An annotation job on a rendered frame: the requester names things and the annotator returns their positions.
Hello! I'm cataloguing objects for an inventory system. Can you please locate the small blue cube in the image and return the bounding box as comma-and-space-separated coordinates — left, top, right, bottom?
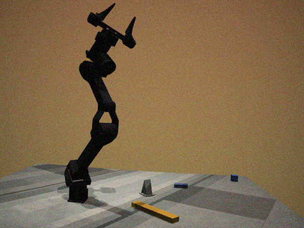
231, 174, 238, 182

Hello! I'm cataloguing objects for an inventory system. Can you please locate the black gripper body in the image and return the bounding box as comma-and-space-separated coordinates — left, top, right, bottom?
87, 12, 136, 52

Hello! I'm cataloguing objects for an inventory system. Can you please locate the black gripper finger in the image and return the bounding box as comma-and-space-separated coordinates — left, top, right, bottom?
96, 3, 115, 21
125, 17, 136, 40

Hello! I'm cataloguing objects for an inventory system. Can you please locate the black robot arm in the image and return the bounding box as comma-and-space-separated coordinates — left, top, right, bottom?
65, 29, 119, 203

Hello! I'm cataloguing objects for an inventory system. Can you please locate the orange bar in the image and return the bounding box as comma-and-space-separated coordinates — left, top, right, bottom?
132, 201, 179, 223

